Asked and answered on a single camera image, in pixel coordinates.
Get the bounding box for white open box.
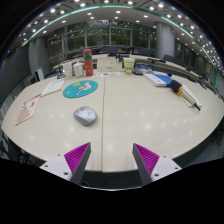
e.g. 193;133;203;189
96;57;124;73

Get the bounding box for blue and white book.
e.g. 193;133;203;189
143;73;174;88

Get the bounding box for red drink bottle green band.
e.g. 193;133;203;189
82;48;95;77

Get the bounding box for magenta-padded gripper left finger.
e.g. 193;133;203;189
39;142;92;186

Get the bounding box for white paper cup stack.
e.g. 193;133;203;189
62;61;74;78

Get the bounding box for red and white leaflet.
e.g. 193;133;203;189
15;93;43;127

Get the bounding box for silver computer mouse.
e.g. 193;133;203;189
73;105;98;127

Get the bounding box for white standing appliance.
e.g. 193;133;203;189
34;67;45;82

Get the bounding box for green printed paper cup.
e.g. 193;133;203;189
123;57;136;75

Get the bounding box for dark office chairs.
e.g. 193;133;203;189
99;45;154;57

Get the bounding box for white sheet red header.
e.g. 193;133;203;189
40;79;66;98

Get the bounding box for white lidded mug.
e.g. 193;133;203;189
72;62;85;78

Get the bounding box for colourful sticker sheet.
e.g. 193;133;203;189
93;71;123;78

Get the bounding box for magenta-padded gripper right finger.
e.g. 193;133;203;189
132;143;183;186

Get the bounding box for round teal cartoon mouse pad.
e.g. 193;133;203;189
62;79;99;99

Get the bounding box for grey-blue desk gooseneck microphone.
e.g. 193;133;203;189
133;64;154;76

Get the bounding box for ceiling lights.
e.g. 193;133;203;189
19;0;224;69

